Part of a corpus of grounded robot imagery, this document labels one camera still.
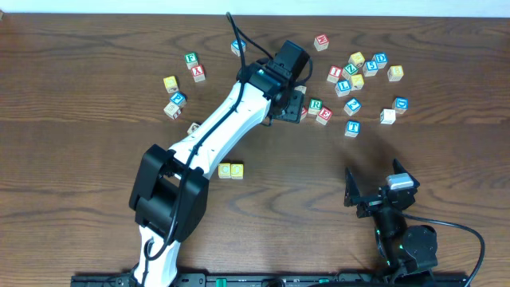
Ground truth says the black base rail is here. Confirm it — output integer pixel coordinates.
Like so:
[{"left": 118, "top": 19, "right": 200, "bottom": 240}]
[{"left": 70, "top": 272, "right": 468, "bottom": 287}]

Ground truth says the yellow C block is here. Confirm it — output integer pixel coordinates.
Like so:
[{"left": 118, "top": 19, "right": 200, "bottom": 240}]
[{"left": 218, "top": 163, "right": 231, "bottom": 179}]

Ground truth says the blue P block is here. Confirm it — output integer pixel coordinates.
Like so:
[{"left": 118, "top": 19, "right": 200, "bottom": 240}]
[{"left": 170, "top": 92, "right": 187, "bottom": 108}]

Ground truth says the yellow 8 block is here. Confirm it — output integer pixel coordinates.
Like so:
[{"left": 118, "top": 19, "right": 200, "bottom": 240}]
[{"left": 387, "top": 65, "right": 404, "bottom": 82}]

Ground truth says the red block top right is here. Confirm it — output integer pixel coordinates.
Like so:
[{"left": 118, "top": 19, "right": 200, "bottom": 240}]
[{"left": 314, "top": 33, "right": 330, "bottom": 52}]

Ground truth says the white block right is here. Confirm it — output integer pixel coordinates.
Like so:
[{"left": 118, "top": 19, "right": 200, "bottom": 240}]
[{"left": 380, "top": 108, "right": 396, "bottom": 124}]

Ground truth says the white red picture block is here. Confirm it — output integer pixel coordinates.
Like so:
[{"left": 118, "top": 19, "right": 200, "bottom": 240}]
[{"left": 163, "top": 102, "right": 182, "bottom": 120}]

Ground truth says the white picture block centre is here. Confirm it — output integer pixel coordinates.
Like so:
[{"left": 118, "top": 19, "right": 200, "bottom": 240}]
[{"left": 295, "top": 85, "right": 307, "bottom": 94}]

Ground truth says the blue L block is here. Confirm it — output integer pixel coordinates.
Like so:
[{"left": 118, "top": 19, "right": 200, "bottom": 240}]
[{"left": 335, "top": 80, "right": 351, "bottom": 97}]

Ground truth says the blue D block right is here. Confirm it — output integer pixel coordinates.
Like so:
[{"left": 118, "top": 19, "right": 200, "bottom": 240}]
[{"left": 392, "top": 97, "right": 409, "bottom": 114}]

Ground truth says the yellow O block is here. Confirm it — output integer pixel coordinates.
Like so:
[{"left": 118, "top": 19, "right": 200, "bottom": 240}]
[{"left": 230, "top": 163, "right": 244, "bottom": 179}]

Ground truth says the green Z block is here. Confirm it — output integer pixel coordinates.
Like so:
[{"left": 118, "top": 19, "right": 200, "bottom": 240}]
[{"left": 342, "top": 63, "right": 359, "bottom": 80}]

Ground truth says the red Y block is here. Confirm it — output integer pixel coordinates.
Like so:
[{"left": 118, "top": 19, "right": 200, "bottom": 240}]
[{"left": 191, "top": 65, "right": 206, "bottom": 82}]

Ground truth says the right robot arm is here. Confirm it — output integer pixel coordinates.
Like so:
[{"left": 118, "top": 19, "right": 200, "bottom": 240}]
[{"left": 343, "top": 159, "right": 437, "bottom": 284}]

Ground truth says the blue 2 block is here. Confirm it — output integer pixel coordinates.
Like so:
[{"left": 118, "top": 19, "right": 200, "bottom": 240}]
[{"left": 344, "top": 97, "right": 362, "bottom": 116}]

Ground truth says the blue 5 block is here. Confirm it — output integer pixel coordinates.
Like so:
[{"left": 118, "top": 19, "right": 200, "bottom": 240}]
[{"left": 363, "top": 61, "right": 379, "bottom": 77}]

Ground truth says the red U block lower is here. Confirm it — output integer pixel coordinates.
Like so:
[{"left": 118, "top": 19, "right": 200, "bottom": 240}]
[{"left": 300, "top": 107, "right": 308, "bottom": 121}]

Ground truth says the red I block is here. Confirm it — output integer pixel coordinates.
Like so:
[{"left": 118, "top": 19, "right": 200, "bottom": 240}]
[{"left": 327, "top": 65, "right": 343, "bottom": 84}]

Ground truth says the cream picture block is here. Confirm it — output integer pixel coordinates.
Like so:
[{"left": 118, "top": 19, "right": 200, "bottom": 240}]
[{"left": 187, "top": 123, "right": 200, "bottom": 135}]

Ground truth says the yellow block upper right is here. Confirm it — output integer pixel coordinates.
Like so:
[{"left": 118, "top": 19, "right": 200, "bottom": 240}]
[{"left": 348, "top": 52, "right": 365, "bottom": 68}]

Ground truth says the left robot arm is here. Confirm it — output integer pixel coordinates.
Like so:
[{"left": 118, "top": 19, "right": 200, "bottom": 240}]
[{"left": 129, "top": 62, "right": 304, "bottom": 286}]

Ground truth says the blue T block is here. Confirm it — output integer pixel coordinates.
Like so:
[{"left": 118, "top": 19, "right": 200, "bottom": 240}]
[{"left": 344, "top": 120, "right": 361, "bottom": 138}]

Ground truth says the green R block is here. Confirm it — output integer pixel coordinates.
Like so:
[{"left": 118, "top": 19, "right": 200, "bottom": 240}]
[{"left": 308, "top": 98, "right": 323, "bottom": 115}]

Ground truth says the red E block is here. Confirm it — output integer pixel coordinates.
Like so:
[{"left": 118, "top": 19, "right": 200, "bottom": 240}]
[{"left": 316, "top": 107, "right": 332, "bottom": 125}]

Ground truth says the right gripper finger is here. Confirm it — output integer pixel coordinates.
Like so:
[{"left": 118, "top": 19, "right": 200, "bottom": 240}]
[
  {"left": 343, "top": 167, "right": 360, "bottom": 206},
  {"left": 393, "top": 159, "right": 420, "bottom": 187}
]

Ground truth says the blue d block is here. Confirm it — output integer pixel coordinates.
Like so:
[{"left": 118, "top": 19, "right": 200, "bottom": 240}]
[
  {"left": 372, "top": 53, "right": 388, "bottom": 69},
  {"left": 392, "top": 97, "right": 409, "bottom": 114}
]

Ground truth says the blue D block upper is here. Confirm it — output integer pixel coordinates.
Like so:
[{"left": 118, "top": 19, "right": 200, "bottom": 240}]
[{"left": 372, "top": 53, "right": 388, "bottom": 69}]

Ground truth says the blue X block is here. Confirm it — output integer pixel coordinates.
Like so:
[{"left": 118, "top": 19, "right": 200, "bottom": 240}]
[{"left": 230, "top": 40, "right": 246, "bottom": 57}]

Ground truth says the green F block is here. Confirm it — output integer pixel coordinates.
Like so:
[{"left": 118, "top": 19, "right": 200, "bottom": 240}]
[{"left": 184, "top": 52, "right": 198, "bottom": 69}]

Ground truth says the yellow block far left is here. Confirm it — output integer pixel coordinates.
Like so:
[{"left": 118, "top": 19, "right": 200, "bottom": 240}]
[{"left": 163, "top": 76, "right": 179, "bottom": 93}]

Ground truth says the yellow block beside L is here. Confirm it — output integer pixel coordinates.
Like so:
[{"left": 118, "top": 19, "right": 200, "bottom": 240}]
[{"left": 349, "top": 74, "right": 364, "bottom": 91}]

